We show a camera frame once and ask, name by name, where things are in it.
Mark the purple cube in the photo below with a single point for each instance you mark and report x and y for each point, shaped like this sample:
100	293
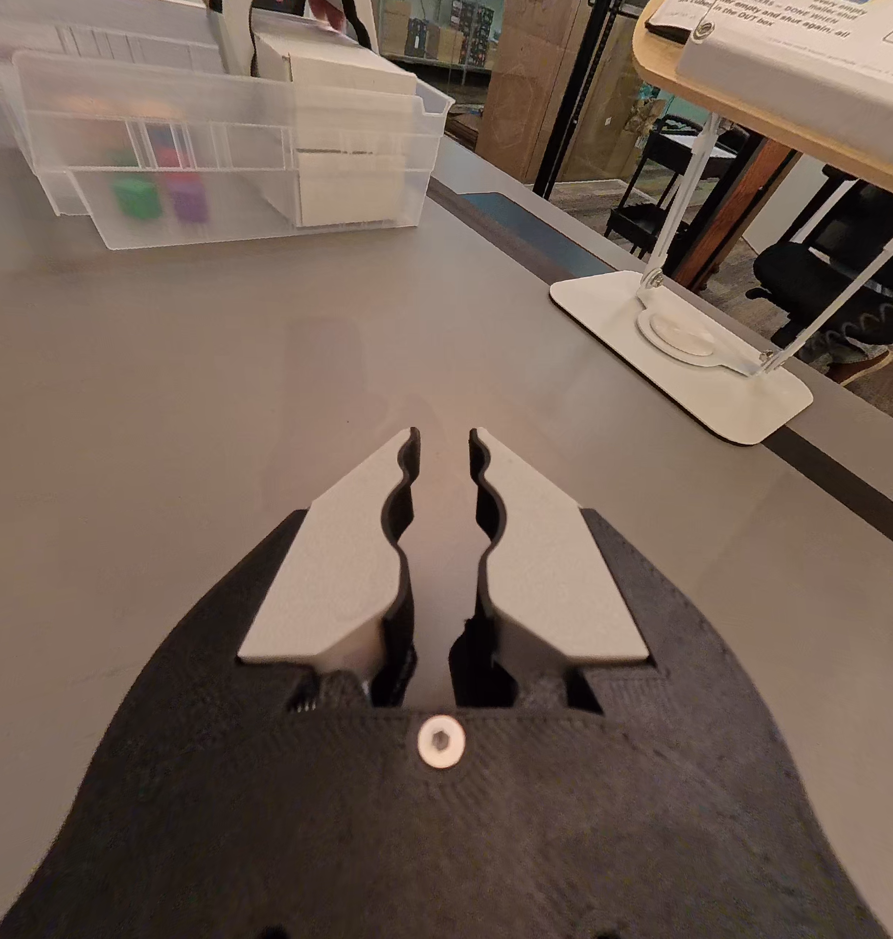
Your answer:
188	202

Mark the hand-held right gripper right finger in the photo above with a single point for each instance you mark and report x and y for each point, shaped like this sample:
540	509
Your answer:
564	587

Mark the black office chair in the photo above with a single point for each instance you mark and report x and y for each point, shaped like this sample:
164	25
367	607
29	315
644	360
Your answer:
806	271

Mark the person's left hand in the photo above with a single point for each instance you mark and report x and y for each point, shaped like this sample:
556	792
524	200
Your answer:
330	15

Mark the wooden instruction board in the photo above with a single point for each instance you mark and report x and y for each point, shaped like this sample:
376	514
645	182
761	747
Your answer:
710	92

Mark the clear acrylic rod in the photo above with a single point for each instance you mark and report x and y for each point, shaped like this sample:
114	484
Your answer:
685	198
835	293

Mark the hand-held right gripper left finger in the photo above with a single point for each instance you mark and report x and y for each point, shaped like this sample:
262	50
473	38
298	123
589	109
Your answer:
329	579

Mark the white instruction sheet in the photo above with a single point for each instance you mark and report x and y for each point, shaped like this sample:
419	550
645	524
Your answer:
784	73

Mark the red cube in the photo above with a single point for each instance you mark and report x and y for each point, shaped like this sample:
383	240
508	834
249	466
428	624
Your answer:
173	160

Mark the metal storage shelf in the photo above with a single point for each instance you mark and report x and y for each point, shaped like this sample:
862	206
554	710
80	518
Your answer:
431	37

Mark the black metal cart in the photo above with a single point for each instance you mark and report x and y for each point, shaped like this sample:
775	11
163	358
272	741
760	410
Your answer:
630	220

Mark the brown wooden beam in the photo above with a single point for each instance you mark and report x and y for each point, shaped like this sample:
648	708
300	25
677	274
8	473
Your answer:
740	205

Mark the green cube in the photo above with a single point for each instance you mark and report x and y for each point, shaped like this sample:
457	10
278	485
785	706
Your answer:
136	199

